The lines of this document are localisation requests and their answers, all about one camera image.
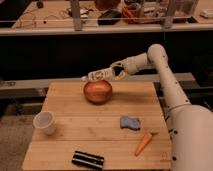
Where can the orange ceramic bowl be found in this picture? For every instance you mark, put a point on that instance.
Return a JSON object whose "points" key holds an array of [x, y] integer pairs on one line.
{"points": [[97, 92]]}

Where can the orange tool on shelf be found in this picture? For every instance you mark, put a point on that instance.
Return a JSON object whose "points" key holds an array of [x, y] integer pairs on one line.
{"points": [[130, 14]]}

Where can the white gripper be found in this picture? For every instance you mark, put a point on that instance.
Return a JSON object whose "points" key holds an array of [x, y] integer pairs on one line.
{"points": [[130, 66]]}

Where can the white labelled bottle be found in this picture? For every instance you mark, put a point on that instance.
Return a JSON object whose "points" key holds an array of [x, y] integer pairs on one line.
{"points": [[101, 74]]}

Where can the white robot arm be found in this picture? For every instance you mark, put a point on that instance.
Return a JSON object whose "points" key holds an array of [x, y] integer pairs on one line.
{"points": [[192, 137]]}

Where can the blue sponge cloth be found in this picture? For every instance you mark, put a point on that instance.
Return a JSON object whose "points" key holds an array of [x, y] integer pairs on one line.
{"points": [[130, 123]]}

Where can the black white striped box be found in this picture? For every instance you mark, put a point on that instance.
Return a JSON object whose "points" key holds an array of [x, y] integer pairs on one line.
{"points": [[88, 160]]}

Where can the wooden cutting board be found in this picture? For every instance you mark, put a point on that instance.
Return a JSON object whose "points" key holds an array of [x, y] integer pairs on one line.
{"points": [[95, 129]]}

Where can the background workbench shelf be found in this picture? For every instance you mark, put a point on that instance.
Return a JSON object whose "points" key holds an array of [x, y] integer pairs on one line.
{"points": [[59, 17]]}

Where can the orange toy carrot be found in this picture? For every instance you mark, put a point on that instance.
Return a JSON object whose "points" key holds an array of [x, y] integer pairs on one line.
{"points": [[146, 139]]}

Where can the black device on shelf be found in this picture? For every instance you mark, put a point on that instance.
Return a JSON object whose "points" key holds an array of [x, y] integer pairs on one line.
{"points": [[109, 17]]}

